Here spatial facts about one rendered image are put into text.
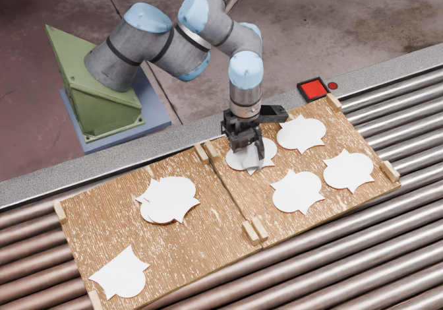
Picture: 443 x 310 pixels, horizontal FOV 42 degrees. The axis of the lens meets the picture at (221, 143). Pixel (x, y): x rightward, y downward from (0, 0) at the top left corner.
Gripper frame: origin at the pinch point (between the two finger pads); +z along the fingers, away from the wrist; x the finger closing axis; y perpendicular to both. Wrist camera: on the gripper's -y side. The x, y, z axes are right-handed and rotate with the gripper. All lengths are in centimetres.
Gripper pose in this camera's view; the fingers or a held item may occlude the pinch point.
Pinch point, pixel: (251, 154)
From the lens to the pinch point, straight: 154.5
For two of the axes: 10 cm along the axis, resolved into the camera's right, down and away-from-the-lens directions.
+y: -9.0, 3.7, -2.6
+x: 4.5, 7.1, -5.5
